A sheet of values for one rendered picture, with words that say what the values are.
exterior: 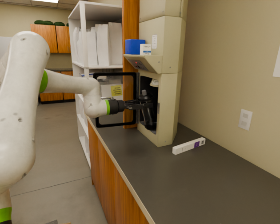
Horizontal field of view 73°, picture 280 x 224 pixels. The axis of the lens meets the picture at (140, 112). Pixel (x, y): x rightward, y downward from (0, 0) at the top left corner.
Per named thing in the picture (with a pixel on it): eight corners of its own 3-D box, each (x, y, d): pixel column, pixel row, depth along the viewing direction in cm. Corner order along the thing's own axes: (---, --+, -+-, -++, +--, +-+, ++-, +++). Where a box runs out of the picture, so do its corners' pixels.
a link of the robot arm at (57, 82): (34, 95, 87) (49, 90, 82) (32, 71, 88) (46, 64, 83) (92, 98, 119) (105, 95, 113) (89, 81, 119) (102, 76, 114)
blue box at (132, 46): (138, 54, 130) (138, 40, 127) (145, 54, 122) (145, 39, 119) (125, 54, 126) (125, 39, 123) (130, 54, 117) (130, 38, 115)
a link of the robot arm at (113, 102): (106, 113, 120) (110, 118, 112) (105, 95, 116) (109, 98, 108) (114, 112, 122) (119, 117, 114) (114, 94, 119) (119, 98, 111)
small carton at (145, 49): (147, 54, 114) (148, 44, 112) (150, 55, 109) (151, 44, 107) (139, 54, 112) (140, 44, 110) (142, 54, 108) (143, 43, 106)
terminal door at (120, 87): (136, 124, 146) (136, 71, 134) (95, 128, 137) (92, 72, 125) (135, 123, 147) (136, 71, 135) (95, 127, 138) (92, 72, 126)
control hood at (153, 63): (138, 68, 135) (138, 54, 132) (162, 74, 107) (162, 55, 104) (122, 69, 130) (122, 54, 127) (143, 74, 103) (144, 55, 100)
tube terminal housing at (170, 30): (163, 124, 160) (170, 26, 136) (188, 140, 132) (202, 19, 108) (137, 129, 150) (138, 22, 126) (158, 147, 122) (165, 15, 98)
